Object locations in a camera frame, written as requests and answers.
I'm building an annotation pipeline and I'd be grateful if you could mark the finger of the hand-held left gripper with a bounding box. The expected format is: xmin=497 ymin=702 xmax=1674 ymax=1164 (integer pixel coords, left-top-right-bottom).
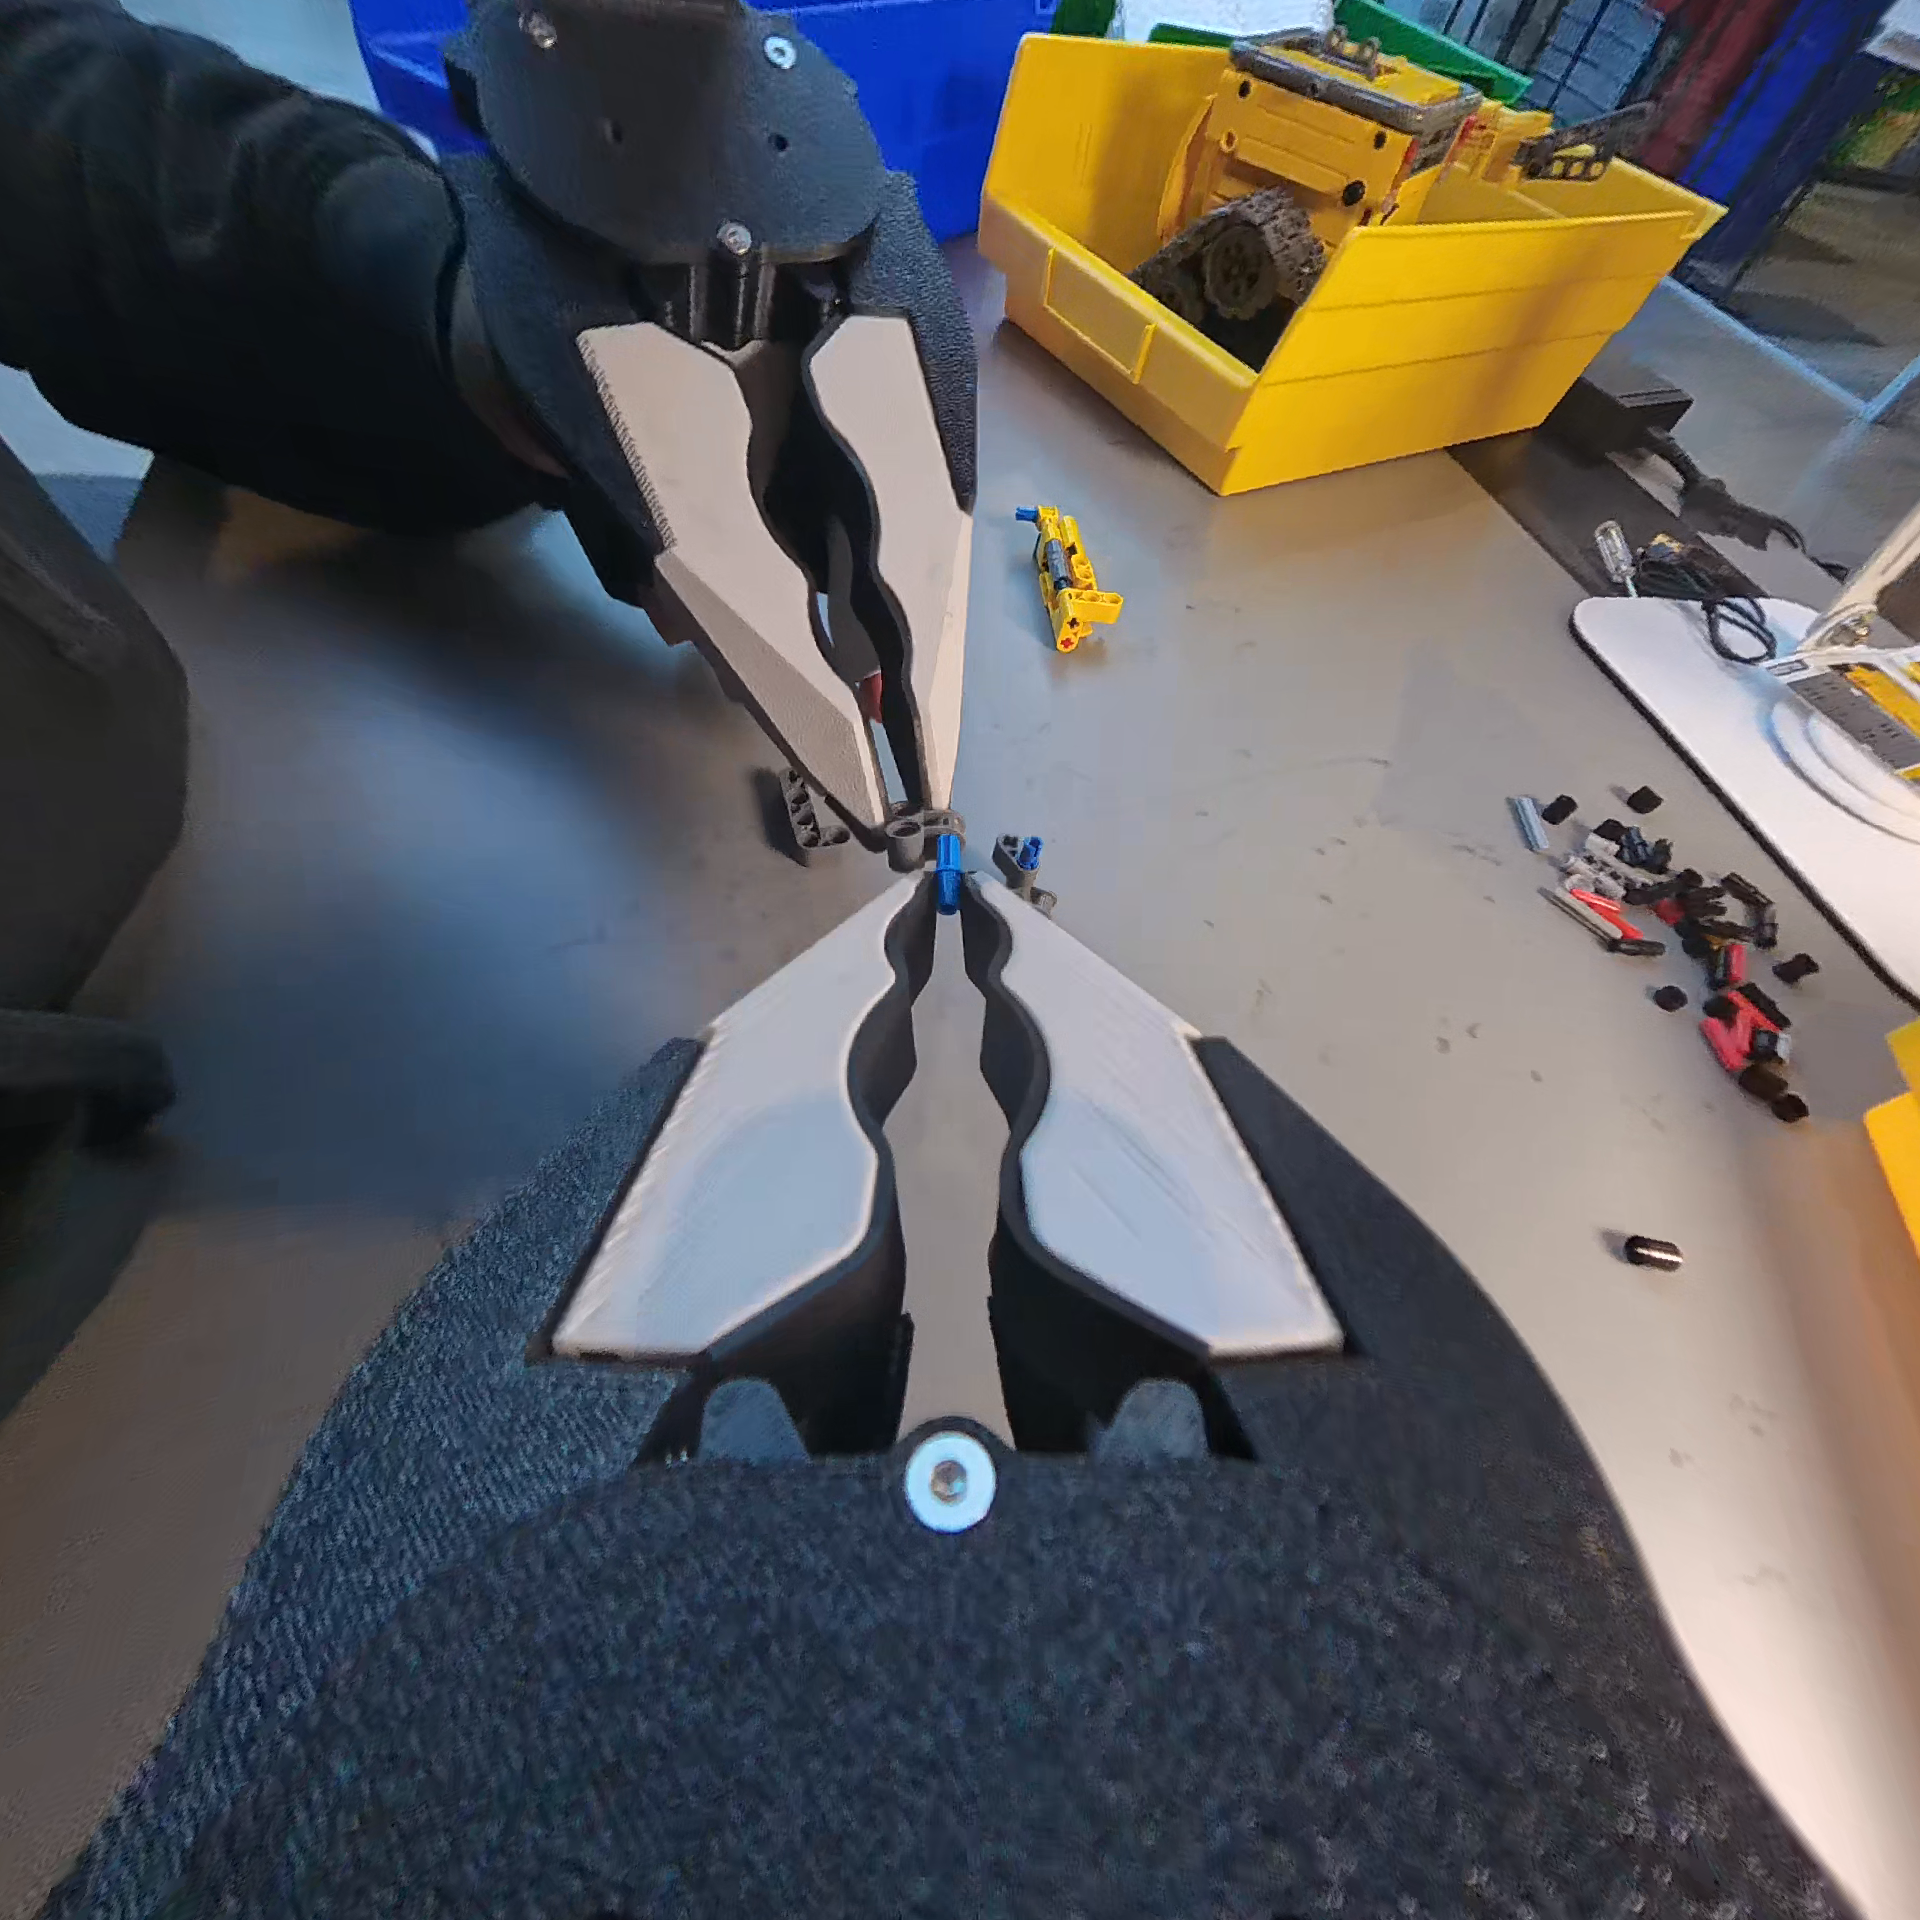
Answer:
xmin=577 ymin=323 xmax=903 ymax=833
xmin=803 ymin=307 xmax=975 ymax=819

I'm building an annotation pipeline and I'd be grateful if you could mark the black usb cable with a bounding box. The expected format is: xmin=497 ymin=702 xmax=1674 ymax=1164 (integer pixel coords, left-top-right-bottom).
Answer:
xmin=1628 ymin=533 xmax=1778 ymax=665

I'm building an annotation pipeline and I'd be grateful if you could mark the yellow grey sticker sheet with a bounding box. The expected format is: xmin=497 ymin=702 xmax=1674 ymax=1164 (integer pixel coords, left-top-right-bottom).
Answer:
xmin=1770 ymin=647 xmax=1920 ymax=781

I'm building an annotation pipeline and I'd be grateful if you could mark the green plastic bin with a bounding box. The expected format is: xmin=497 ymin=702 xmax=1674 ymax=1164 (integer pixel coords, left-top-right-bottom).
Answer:
xmin=1049 ymin=0 xmax=1531 ymax=108

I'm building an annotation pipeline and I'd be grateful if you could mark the dark grey l-shaped beam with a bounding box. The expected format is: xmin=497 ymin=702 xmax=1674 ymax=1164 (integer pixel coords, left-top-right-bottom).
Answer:
xmin=772 ymin=766 xmax=857 ymax=868

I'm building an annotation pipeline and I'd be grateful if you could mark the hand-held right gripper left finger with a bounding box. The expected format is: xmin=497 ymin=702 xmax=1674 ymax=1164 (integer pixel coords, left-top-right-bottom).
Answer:
xmin=551 ymin=872 xmax=940 ymax=1363

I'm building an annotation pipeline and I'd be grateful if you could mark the pile of black red pegs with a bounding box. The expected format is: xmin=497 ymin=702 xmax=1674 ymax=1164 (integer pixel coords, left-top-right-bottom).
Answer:
xmin=1507 ymin=784 xmax=1823 ymax=1125

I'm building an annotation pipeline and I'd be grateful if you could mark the blue plastic bin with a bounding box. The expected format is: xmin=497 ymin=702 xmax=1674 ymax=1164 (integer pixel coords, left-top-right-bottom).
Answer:
xmin=348 ymin=0 xmax=1059 ymax=241

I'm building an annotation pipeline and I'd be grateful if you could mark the white foam sheet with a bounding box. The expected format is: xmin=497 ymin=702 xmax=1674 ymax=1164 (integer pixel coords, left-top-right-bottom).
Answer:
xmin=1117 ymin=0 xmax=1337 ymax=48

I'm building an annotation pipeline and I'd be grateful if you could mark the white metal book stand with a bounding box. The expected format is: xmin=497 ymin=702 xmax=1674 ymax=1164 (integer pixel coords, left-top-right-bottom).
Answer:
xmin=1572 ymin=509 xmax=1920 ymax=1003

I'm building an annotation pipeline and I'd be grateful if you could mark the black power adapter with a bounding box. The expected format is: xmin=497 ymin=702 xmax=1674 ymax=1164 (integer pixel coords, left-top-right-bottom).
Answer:
xmin=1545 ymin=374 xmax=1802 ymax=549

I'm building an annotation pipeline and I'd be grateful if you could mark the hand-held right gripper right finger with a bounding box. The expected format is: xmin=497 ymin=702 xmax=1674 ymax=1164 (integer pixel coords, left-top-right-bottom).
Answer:
xmin=959 ymin=872 xmax=1343 ymax=1363

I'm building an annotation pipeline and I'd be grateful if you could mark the yellow plastic bin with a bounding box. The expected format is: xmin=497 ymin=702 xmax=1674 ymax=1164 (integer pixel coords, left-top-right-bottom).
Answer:
xmin=979 ymin=32 xmax=1729 ymax=496
xmin=1863 ymin=1020 xmax=1920 ymax=1255

